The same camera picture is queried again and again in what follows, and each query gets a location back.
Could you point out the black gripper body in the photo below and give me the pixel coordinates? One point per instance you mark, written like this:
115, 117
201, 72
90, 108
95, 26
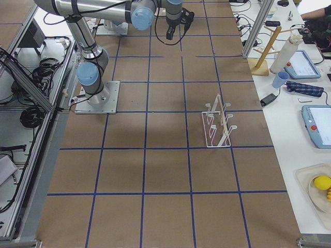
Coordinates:
172, 22

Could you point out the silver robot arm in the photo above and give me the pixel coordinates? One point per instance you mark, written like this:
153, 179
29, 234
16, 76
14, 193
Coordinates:
176, 14
138, 13

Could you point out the blue cup on desk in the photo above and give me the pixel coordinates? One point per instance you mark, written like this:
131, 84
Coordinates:
281, 78

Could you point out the wooden mug tree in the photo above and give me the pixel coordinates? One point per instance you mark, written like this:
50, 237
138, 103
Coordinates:
259, 66

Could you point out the white paper roll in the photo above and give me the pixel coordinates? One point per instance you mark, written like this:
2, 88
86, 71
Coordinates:
287, 51

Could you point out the black power adapter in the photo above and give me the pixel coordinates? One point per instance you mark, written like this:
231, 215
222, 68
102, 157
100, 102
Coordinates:
268, 99

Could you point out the teach pendant tablet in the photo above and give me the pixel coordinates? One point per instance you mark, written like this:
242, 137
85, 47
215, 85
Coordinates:
317, 122
300, 66

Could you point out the blue plaid cloth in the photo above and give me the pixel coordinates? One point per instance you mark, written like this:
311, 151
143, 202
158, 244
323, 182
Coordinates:
304, 89

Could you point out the cream tray on desk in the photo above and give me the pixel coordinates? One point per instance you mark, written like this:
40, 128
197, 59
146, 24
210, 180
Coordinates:
304, 177

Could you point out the yellow ball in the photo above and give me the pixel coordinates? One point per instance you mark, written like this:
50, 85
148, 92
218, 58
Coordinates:
322, 182

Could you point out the beige plate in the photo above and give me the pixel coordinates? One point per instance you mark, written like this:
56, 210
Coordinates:
321, 198

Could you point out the aluminium frame post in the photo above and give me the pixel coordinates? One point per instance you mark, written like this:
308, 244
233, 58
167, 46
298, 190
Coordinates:
261, 16

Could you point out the white wire cup rack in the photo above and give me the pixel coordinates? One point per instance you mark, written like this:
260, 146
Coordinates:
215, 124

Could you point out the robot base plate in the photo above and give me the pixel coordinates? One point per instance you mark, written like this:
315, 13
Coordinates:
102, 103

